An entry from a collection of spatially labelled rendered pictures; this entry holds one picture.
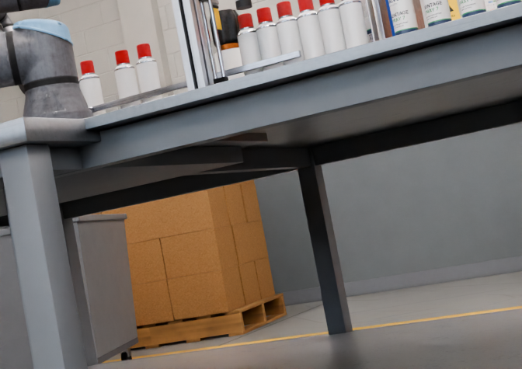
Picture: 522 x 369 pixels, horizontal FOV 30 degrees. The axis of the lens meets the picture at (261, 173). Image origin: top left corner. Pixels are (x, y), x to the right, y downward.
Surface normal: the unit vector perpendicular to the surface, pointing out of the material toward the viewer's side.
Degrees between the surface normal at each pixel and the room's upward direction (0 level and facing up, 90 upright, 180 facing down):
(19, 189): 90
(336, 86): 90
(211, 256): 90
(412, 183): 90
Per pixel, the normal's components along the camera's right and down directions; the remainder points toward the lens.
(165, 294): -0.36, 0.01
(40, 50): 0.15, -0.07
